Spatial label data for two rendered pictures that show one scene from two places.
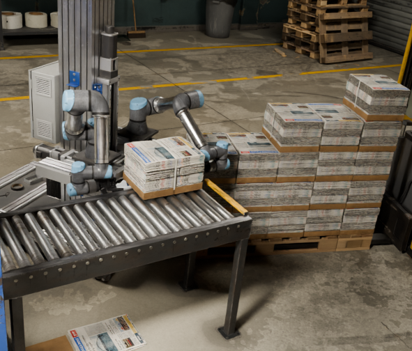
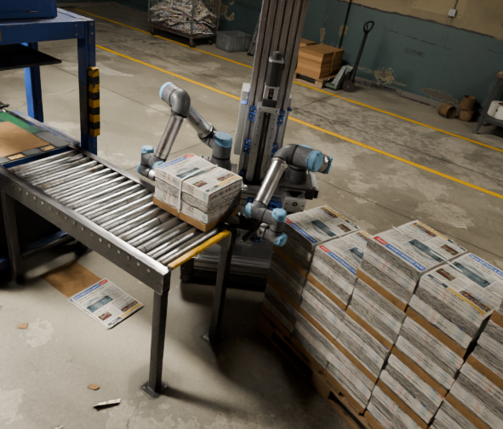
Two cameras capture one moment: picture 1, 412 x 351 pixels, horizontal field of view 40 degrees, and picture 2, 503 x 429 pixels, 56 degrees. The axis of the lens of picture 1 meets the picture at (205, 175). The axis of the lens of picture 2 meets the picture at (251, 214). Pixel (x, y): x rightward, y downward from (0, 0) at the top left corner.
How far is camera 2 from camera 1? 2.97 m
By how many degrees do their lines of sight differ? 56
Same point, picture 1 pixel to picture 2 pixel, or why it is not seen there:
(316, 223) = (381, 412)
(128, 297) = (170, 300)
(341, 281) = not seen: outside the picture
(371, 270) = not seen: outside the picture
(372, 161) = (487, 398)
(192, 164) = (195, 197)
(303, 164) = (382, 316)
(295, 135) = (380, 266)
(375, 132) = (502, 351)
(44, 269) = (13, 181)
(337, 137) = (434, 311)
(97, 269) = (42, 209)
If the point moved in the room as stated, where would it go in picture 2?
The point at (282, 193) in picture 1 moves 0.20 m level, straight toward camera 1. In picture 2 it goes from (349, 333) to (311, 334)
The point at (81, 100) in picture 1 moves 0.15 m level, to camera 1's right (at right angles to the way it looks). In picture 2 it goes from (166, 93) to (172, 102)
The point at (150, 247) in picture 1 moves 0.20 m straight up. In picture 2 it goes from (73, 222) to (71, 187)
